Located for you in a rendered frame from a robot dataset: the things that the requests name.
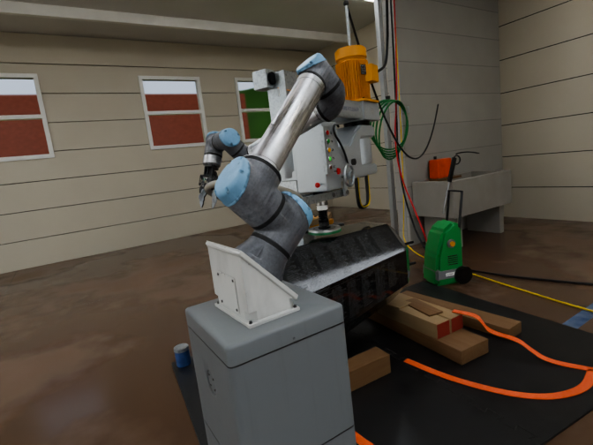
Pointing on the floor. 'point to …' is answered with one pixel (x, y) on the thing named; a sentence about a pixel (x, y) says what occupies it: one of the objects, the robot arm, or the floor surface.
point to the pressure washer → (446, 251)
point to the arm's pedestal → (273, 375)
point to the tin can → (182, 355)
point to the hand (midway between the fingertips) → (207, 206)
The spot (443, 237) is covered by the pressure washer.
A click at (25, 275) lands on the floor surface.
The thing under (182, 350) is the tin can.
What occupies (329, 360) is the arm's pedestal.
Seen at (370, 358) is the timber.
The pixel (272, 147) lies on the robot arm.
